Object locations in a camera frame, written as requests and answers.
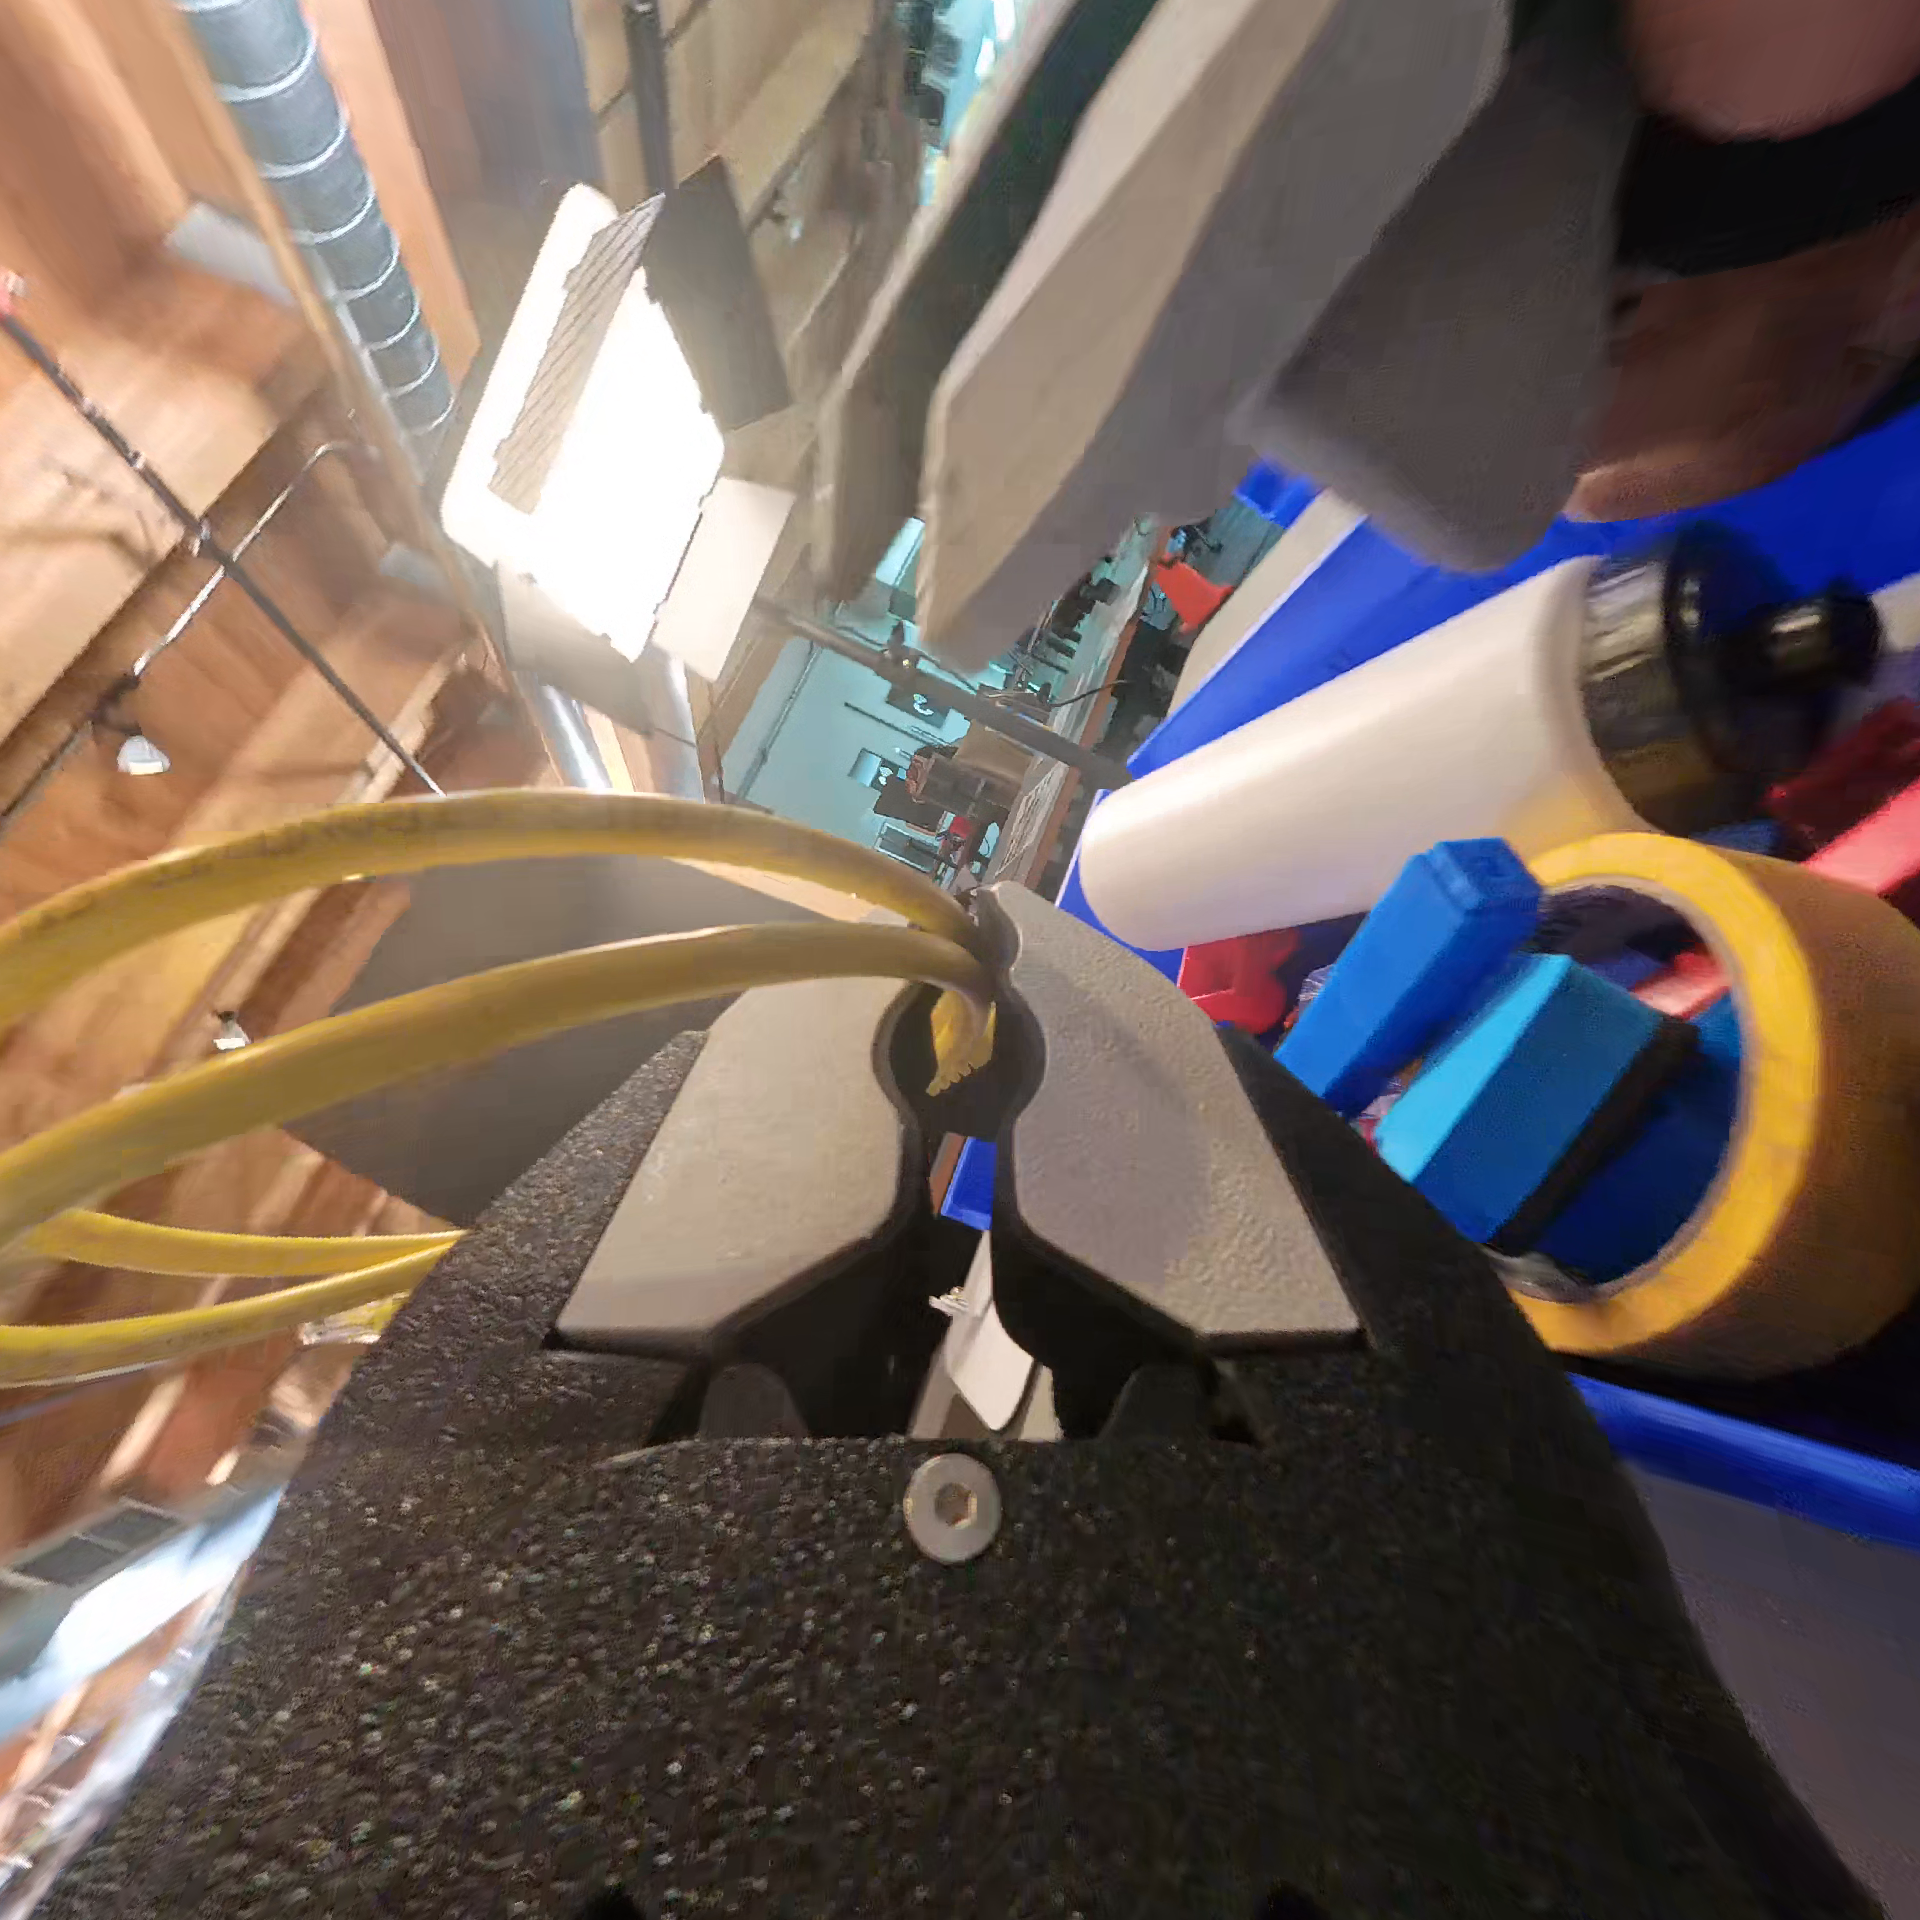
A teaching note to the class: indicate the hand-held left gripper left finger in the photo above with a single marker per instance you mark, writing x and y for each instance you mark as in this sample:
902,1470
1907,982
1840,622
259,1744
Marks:
736,1185

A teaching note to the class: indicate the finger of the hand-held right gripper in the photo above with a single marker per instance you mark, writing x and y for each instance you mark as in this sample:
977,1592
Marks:
878,465
1170,300

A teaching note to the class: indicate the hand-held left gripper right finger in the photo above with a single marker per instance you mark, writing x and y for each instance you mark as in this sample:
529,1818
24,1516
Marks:
1186,1169

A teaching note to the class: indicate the blue storage bin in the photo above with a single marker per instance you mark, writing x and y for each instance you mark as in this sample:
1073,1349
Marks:
1772,1462

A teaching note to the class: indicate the person's right hand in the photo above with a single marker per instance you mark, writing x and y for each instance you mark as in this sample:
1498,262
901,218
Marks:
1772,375

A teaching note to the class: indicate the small red box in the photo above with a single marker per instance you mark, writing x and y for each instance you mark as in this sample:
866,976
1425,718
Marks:
1237,974

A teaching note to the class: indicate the black light stand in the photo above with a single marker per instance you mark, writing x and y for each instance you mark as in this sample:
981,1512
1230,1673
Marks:
960,697

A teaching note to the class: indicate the black backdrop board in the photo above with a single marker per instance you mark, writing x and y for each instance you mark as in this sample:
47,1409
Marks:
495,1118

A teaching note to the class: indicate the studio light panel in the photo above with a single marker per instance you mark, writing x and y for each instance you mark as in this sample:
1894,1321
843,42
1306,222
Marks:
600,450

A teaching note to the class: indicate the red storage bin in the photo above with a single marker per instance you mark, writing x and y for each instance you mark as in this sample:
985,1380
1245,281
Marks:
1193,587

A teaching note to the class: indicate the light blue foam block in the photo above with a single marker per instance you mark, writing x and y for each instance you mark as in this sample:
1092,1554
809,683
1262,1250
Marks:
1515,1079

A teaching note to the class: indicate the white film roll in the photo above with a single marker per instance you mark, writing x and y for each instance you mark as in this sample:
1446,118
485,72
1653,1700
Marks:
1350,779

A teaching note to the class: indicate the red plastic piece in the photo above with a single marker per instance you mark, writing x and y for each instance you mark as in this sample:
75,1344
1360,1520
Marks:
1861,809

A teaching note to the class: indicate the yellow tape roll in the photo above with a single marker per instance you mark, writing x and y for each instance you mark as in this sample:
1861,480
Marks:
1846,1049

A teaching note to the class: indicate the black ceiling rod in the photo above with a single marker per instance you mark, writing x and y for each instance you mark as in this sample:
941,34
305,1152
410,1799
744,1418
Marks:
196,532

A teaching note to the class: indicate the white track spotlight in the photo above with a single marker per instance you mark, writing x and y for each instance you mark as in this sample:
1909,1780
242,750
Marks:
135,746

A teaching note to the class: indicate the silver spiral duct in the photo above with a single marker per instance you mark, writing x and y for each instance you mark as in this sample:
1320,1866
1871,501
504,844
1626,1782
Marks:
322,195

